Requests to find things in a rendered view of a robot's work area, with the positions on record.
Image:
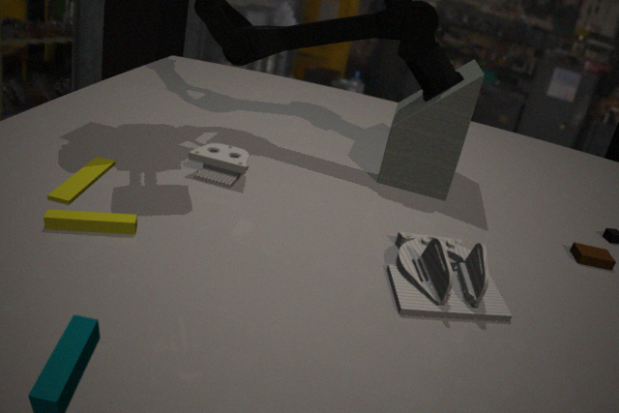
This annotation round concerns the brown rectangular block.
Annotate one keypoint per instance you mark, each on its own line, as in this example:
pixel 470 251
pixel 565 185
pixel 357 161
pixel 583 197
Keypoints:
pixel 592 256

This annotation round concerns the olive yellow flat bar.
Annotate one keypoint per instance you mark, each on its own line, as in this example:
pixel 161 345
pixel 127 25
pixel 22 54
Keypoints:
pixel 82 180

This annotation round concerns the olive yellow rectangular bar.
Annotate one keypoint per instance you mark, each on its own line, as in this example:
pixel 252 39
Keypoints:
pixel 90 222

